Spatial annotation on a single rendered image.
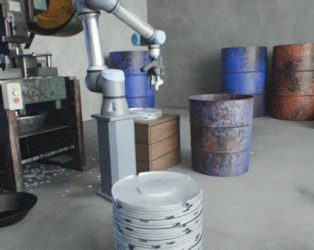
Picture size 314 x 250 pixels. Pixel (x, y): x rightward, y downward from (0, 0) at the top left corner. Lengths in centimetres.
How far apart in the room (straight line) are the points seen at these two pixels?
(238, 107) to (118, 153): 77
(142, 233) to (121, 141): 75
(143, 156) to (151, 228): 106
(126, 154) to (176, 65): 362
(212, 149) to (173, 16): 352
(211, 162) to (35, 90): 115
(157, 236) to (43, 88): 132
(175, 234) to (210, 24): 419
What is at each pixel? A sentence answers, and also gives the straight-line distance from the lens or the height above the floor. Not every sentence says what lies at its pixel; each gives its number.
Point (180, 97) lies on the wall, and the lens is 512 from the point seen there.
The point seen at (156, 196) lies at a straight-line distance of 96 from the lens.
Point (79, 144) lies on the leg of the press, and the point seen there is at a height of 19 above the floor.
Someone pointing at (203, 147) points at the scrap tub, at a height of 18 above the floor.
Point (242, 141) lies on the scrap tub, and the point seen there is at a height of 22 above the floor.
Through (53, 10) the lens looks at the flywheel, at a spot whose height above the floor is 110.
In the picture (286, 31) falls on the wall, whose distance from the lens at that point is 459.
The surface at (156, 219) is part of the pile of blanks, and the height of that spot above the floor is 26.
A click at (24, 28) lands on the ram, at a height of 93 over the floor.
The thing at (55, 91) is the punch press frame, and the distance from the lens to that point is 206.
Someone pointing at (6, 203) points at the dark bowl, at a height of 3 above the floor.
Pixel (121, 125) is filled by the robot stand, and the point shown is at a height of 40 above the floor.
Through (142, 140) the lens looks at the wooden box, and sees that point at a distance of 192.
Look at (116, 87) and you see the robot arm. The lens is 158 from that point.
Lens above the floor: 70
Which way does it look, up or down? 11 degrees down
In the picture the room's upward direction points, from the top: 2 degrees counter-clockwise
